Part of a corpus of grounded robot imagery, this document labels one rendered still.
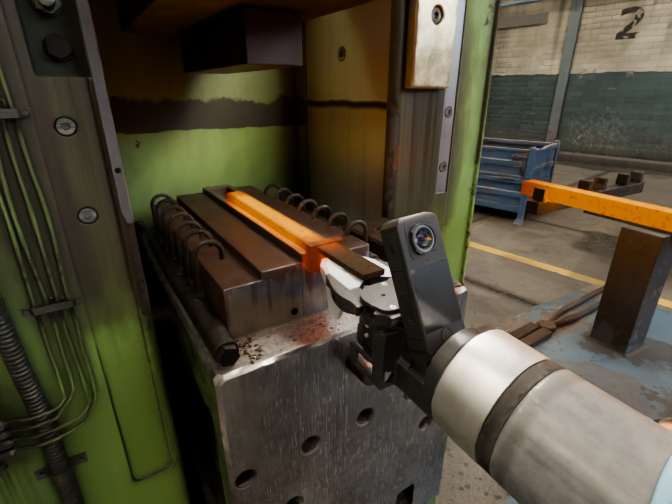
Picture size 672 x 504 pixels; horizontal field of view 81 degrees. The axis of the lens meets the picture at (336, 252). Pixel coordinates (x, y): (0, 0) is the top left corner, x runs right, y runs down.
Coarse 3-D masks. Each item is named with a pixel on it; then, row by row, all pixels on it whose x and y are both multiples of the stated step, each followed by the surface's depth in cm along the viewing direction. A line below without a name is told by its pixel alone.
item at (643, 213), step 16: (528, 192) 66; (560, 192) 61; (576, 192) 59; (592, 192) 59; (592, 208) 57; (608, 208) 55; (624, 208) 53; (640, 208) 51; (656, 208) 51; (656, 224) 50
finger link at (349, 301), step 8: (328, 280) 40; (336, 280) 40; (336, 288) 38; (344, 288) 38; (360, 288) 38; (336, 296) 38; (344, 296) 37; (352, 296) 37; (336, 304) 38; (344, 304) 37; (352, 304) 36; (360, 304) 36; (352, 312) 37; (360, 312) 36; (368, 312) 36
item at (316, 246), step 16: (240, 192) 71; (240, 208) 66; (256, 208) 62; (272, 224) 56; (288, 224) 55; (304, 240) 49; (320, 240) 47; (336, 240) 47; (320, 256) 47; (336, 256) 43; (352, 256) 43; (352, 272) 41; (368, 272) 40; (384, 272) 41
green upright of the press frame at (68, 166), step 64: (0, 0) 36; (64, 0) 41; (64, 64) 42; (0, 128) 39; (64, 128) 43; (64, 192) 44; (0, 256) 42; (64, 256) 46; (128, 256) 50; (128, 320) 53; (0, 384) 46; (64, 384) 50; (128, 384) 55; (128, 448) 59
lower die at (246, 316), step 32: (256, 192) 79; (224, 224) 61; (256, 224) 58; (320, 224) 60; (256, 256) 49; (288, 256) 49; (224, 288) 43; (256, 288) 45; (288, 288) 48; (320, 288) 50; (224, 320) 45; (256, 320) 46; (288, 320) 49
